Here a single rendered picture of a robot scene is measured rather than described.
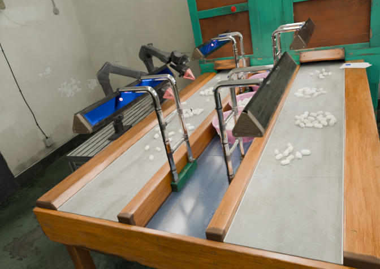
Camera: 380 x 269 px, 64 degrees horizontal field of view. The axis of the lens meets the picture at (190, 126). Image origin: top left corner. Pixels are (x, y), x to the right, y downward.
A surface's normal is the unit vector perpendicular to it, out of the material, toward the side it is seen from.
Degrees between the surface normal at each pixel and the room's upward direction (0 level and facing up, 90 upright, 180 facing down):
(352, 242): 0
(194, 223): 0
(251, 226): 0
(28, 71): 90
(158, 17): 90
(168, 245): 90
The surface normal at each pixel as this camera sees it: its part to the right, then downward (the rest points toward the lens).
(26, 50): 0.92, -0.02
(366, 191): -0.19, -0.90
